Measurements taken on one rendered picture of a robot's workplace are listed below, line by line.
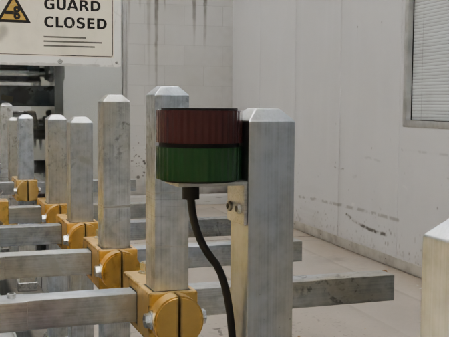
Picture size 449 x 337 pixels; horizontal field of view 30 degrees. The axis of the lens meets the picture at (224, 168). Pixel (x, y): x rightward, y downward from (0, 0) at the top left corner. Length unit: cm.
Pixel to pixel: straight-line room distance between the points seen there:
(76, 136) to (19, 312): 50
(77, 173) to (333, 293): 51
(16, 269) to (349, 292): 42
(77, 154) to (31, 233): 15
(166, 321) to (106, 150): 31
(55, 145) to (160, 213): 75
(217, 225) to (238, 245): 82
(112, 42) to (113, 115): 184
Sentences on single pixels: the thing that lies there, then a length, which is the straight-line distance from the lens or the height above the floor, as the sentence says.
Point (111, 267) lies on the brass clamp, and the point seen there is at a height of 95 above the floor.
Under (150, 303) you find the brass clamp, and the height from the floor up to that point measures 96.
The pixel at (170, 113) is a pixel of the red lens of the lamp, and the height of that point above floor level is 115.
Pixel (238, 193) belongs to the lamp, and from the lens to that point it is 59.
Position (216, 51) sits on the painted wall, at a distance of 963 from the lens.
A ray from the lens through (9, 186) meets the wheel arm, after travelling 210.
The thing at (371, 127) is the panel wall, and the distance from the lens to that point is 636.
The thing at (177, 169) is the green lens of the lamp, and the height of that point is 111.
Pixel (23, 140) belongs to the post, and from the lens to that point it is 205.
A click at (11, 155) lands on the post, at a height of 101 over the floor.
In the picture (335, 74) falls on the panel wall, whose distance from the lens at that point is 697.
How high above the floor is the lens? 116
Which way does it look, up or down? 4 degrees down
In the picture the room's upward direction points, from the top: straight up
